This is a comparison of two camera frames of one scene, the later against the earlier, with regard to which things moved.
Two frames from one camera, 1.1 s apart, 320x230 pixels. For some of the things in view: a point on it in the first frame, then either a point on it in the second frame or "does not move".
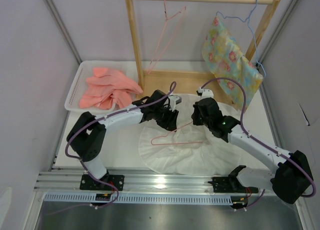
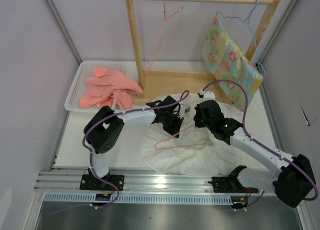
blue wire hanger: x=246 y=21 does not move
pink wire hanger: x=170 y=133 → x=177 y=146
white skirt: x=190 y=150 does not move
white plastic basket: x=85 y=70 does not move
